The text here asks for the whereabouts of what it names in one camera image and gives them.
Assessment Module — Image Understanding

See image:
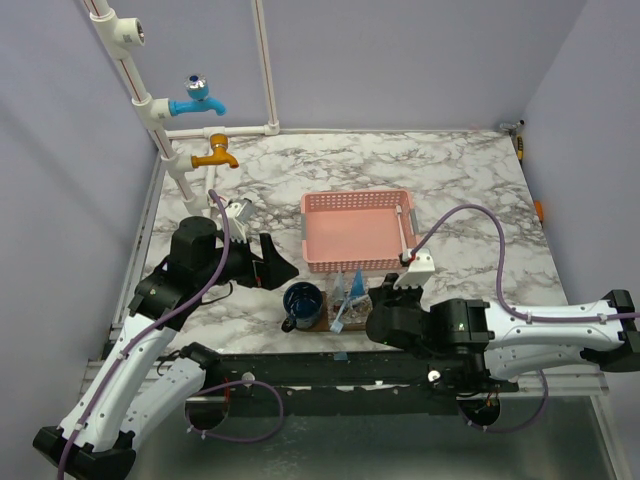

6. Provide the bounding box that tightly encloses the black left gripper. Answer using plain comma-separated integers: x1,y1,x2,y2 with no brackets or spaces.
198,229,299,289

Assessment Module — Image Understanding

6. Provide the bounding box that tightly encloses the dark blue mug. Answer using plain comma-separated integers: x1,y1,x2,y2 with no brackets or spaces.
281,282,324,333

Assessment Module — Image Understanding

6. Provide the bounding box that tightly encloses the brown oval wooden tray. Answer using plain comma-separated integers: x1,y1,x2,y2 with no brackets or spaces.
310,292,372,333

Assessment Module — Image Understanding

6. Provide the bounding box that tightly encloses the white pink toothbrush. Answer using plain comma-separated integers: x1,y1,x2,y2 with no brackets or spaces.
395,204,407,259

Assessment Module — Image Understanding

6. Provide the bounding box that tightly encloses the pink perforated plastic basket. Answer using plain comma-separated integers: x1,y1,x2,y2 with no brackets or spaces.
301,189,418,273

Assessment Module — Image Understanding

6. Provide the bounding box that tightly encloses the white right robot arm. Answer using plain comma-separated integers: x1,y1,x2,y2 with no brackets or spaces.
366,273,639,394

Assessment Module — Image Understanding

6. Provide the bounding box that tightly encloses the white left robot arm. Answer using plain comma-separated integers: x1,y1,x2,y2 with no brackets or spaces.
33,216,299,479

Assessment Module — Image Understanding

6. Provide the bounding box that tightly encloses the grey toothbrush beside basket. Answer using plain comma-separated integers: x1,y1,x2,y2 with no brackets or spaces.
409,208,420,236

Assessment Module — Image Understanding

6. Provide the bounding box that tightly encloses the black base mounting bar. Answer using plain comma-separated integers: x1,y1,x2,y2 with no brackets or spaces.
180,343,519,417

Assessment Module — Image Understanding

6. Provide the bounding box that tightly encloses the orange plastic faucet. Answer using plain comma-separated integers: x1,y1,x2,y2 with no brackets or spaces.
191,134,239,169

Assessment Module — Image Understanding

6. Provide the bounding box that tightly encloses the blue plastic faucet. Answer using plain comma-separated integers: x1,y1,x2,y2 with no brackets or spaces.
169,74,226,117

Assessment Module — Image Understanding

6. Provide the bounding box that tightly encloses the yellow black tool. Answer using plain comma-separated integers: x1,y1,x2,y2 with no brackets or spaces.
515,119,525,164

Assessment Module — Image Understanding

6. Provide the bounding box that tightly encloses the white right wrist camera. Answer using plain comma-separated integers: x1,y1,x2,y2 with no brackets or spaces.
393,247,436,289

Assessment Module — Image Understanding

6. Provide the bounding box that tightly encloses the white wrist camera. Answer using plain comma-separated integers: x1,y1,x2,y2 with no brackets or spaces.
225,198,254,244
393,247,436,289

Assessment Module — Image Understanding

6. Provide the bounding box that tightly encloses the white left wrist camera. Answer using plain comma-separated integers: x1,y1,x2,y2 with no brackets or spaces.
225,198,254,244

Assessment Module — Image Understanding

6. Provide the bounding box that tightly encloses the orange clip on wall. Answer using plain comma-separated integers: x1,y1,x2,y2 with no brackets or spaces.
534,200,544,223

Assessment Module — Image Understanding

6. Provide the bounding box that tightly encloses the white pvc pipe frame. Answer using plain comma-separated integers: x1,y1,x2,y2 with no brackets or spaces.
83,1,280,215

